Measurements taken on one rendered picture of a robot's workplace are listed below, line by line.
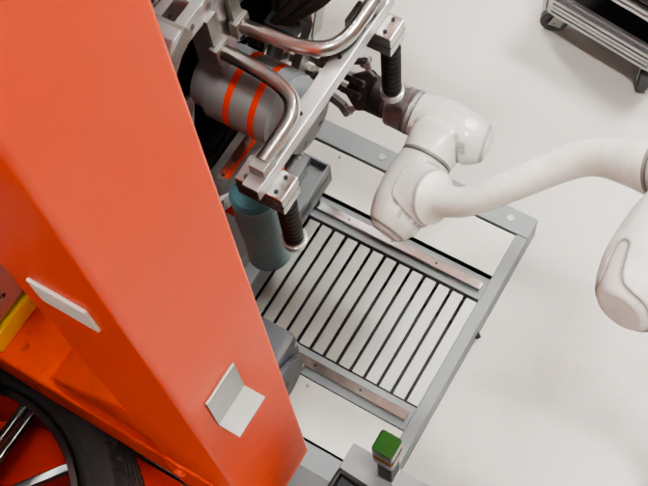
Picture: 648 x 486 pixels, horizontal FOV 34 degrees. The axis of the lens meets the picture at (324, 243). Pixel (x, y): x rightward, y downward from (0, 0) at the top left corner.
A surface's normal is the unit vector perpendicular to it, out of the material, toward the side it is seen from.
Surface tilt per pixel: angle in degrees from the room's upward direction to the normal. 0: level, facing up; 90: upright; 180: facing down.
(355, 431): 0
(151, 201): 90
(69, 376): 36
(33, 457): 0
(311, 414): 0
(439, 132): 15
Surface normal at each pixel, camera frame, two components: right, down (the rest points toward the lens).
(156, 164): 0.86, 0.43
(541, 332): -0.07, -0.43
